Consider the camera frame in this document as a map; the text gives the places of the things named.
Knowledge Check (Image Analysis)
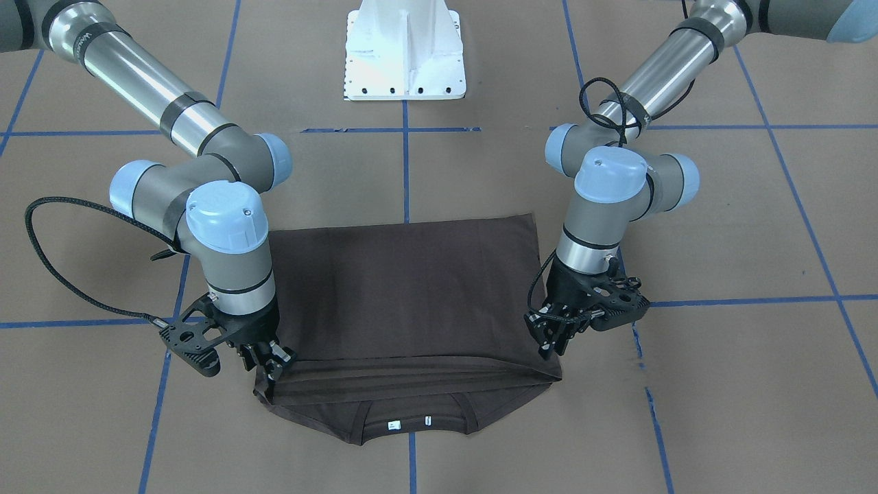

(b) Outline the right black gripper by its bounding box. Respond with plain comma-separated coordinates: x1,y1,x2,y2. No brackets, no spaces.
213,301,298,382

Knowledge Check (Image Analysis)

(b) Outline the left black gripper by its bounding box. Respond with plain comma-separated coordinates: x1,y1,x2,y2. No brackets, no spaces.
524,261,610,360

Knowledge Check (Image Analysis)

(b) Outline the brown t-shirt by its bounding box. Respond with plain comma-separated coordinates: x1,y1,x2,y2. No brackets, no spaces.
254,215,562,446

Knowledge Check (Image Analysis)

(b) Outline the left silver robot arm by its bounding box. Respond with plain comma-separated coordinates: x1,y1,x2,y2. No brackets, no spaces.
523,1,877,360

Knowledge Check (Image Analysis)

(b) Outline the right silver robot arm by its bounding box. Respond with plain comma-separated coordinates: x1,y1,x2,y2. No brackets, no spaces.
2,1,297,381

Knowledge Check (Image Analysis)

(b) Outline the white column base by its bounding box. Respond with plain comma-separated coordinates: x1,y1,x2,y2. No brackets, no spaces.
343,1,467,101

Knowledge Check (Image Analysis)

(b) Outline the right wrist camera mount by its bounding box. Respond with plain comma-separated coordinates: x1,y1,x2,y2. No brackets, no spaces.
154,294,223,377

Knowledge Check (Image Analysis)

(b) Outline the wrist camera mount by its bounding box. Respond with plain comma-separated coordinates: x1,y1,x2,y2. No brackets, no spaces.
154,294,223,377
590,276,650,331

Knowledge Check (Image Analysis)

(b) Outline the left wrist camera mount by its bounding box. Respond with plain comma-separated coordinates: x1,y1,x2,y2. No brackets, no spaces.
590,276,650,331

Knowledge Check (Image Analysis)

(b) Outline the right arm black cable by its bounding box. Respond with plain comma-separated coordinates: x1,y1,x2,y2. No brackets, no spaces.
24,197,180,325

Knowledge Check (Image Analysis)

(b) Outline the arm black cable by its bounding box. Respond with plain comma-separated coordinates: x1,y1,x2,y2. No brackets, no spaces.
24,197,180,325
527,0,697,309

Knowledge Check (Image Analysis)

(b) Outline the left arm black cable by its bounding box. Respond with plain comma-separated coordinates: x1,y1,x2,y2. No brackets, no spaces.
527,0,697,309

